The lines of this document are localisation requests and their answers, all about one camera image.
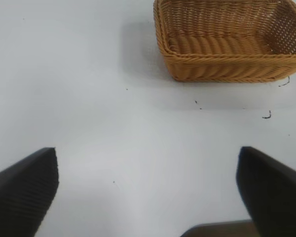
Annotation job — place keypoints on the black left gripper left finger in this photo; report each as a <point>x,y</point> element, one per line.
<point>19,192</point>

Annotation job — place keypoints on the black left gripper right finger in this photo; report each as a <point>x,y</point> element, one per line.
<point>273,192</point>

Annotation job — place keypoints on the woven tan wicker basket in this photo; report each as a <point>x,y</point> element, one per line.
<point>224,66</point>

